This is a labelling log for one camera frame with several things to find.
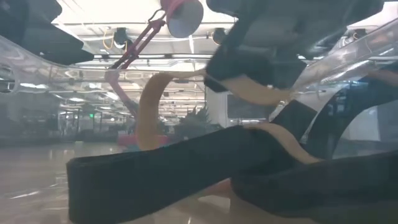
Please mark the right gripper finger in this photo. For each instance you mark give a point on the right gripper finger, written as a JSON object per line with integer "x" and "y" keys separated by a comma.
{"x": 236, "y": 71}
{"x": 289, "y": 73}

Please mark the black display screen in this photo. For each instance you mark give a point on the black display screen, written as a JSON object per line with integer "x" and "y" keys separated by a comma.
{"x": 245, "y": 112}

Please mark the tan rubber band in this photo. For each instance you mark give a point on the tan rubber band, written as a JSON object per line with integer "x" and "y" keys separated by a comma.
{"x": 149, "y": 109}

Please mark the clear plastic bin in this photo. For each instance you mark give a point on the clear plastic bin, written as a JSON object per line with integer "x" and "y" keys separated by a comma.
{"x": 31, "y": 186}

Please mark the small potted succulent plant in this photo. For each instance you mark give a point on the small potted succulent plant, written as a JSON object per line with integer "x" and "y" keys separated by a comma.
{"x": 194, "y": 121}

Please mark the wide black rubber band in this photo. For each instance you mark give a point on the wide black rubber band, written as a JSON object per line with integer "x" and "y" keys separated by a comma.
{"x": 155, "y": 180}

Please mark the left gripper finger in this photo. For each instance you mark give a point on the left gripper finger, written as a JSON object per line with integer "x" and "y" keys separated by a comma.
{"x": 68, "y": 53}

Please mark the red desk lamp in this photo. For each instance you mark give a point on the red desk lamp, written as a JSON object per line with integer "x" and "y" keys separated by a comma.
{"x": 183, "y": 18}

